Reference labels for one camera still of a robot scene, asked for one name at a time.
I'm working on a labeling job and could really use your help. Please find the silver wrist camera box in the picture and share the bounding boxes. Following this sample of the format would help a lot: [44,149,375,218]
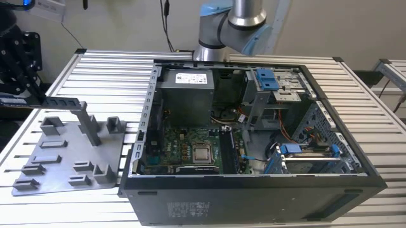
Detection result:
[30,0,68,23]

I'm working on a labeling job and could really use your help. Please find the disk bay with blue carrier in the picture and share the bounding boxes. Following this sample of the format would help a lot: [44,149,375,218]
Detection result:
[264,143,351,176]

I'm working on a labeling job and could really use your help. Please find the thin black hanging cable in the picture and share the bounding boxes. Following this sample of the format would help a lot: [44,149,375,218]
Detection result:
[159,0,176,52]

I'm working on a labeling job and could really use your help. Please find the installed blue-label RAM stick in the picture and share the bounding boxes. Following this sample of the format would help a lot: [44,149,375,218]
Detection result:
[229,129,243,173]

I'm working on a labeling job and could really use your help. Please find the light blue data cable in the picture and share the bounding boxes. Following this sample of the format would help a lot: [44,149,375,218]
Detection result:
[240,153,271,163]

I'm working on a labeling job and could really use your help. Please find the black graphics card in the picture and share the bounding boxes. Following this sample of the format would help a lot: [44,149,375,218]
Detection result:
[173,165,221,175]

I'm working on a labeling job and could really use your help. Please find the aluminium slat side table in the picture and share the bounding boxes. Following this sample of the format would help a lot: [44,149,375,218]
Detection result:
[370,58,406,96]

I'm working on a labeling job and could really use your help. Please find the black open PC case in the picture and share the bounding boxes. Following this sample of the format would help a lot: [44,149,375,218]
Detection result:
[117,58,388,226]

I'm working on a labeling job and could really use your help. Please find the green Dell motherboard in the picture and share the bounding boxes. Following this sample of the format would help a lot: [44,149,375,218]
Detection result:
[144,126,252,176]

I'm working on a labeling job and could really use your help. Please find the grey Dell power supply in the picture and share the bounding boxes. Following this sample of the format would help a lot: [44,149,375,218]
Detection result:
[156,68,216,128]

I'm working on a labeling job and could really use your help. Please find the thin dark wall wire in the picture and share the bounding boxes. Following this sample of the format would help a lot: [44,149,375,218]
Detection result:
[61,21,84,50]

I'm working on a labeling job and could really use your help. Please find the grey plastic parts rack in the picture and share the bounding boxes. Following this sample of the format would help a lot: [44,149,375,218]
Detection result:
[10,101,128,197]

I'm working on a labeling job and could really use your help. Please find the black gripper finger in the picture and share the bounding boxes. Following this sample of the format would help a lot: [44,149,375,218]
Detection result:
[0,35,48,106]
[22,31,42,79]

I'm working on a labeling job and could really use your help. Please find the CPU socket with silver CPU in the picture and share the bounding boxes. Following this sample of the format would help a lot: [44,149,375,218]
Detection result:
[189,142,215,166]

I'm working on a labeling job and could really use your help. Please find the orange wire bundle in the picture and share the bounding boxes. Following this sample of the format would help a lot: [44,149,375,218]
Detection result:
[273,108,317,144]

